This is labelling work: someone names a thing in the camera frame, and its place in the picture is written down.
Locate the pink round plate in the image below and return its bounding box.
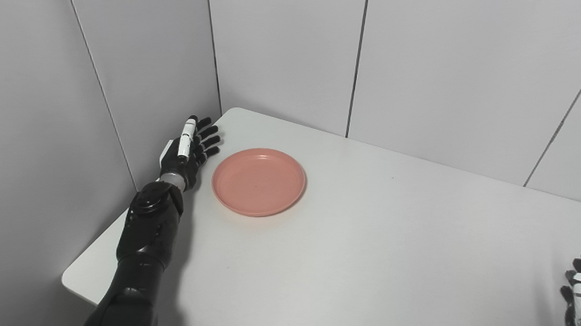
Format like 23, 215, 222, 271
209, 145, 309, 220

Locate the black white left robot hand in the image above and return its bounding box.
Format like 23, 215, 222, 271
156, 113, 225, 194

